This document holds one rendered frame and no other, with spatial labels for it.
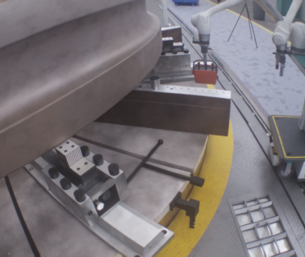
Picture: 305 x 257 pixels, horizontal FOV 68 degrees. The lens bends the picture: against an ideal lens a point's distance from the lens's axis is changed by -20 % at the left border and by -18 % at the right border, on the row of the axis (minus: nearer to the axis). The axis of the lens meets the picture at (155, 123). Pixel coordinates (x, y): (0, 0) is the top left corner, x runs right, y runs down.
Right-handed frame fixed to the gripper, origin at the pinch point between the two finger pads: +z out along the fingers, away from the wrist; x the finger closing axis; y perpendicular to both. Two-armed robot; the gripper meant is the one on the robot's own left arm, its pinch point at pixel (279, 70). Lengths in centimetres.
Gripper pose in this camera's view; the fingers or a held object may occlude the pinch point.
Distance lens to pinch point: 203.2
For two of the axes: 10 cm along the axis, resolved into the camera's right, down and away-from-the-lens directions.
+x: -1.6, 5.6, -8.1
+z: 0.7, 8.3, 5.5
